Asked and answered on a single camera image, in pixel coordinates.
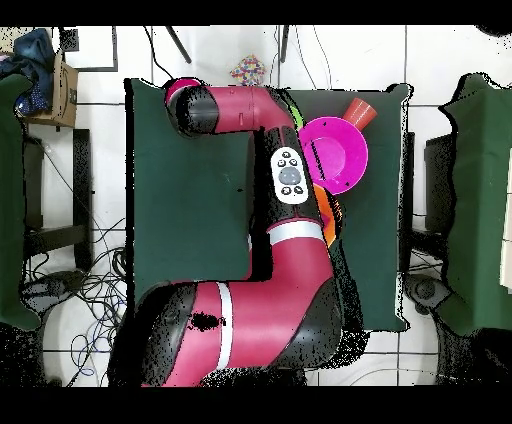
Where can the large orange bowl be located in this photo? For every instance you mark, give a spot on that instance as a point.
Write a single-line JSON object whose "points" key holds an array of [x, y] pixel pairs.
{"points": [[322, 208]]}

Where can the brown cardboard box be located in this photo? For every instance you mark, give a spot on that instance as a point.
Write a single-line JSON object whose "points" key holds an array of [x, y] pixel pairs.
{"points": [[66, 100]]}

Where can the blue cloth bundle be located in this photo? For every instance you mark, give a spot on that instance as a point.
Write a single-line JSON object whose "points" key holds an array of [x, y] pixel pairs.
{"points": [[34, 52]]}

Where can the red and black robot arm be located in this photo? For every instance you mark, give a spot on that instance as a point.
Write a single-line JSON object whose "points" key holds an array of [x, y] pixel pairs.
{"points": [[260, 320]]}

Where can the black metal frame stand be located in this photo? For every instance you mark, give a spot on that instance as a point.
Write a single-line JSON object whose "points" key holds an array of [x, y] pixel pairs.
{"points": [[440, 184], [82, 200]]}

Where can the colourful patterned box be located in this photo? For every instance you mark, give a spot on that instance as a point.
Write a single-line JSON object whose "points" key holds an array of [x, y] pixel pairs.
{"points": [[248, 72]]}

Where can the small pink bowl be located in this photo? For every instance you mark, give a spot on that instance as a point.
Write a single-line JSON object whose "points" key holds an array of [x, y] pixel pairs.
{"points": [[184, 84]]}

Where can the black tripod leg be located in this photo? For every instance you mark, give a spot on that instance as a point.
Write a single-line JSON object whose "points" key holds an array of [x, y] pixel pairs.
{"points": [[283, 44], [178, 44]]}

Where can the small green bowl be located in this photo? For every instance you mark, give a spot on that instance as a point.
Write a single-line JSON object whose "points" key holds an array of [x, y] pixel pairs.
{"points": [[297, 116]]}

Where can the dark green table cloth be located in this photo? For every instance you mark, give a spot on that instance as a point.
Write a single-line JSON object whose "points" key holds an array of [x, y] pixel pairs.
{"points": [[192, 200]]}

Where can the thin black square frame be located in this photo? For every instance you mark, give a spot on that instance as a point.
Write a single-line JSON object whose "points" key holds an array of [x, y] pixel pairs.
{"points": [[96, 69]]}

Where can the green cloth covered side table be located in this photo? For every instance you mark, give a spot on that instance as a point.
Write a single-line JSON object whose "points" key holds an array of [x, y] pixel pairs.
{"points": [[480, 200], [10, 200]]}

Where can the red-orange cup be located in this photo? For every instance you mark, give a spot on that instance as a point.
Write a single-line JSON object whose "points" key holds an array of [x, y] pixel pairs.
{"points": [[360, 114]]}

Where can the large pink bowl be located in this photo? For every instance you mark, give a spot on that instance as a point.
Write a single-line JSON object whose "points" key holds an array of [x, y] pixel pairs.
{"points": [[348, 160]]}

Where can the black pedestal leg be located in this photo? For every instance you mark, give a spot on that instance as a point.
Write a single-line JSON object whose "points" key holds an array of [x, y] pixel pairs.
{"points": [[424, 290], [52, 286]]}

